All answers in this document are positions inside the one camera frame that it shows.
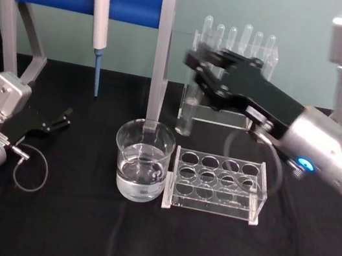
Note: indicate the black table cloth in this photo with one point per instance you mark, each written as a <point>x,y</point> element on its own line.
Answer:
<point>74,233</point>

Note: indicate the clear glass test tube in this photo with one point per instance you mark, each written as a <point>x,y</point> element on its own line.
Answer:
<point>219,34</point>
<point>247,35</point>
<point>270,47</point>
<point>187,117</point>
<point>257,44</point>
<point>209,26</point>
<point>232,36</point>

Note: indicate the white and blue pipette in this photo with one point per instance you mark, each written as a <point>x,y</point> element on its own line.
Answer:
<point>100,8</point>

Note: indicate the empty clear acrylic tube rack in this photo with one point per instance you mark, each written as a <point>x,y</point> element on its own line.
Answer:
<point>261,189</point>

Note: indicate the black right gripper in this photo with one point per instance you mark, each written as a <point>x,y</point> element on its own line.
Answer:
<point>262,94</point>

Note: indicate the glass beaker with water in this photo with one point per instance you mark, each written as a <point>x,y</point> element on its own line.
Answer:
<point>140,175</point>

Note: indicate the clear acrylic drying rack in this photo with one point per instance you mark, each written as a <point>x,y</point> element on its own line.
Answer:
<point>222,117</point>

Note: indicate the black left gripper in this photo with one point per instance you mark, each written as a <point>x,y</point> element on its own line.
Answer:
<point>27,120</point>

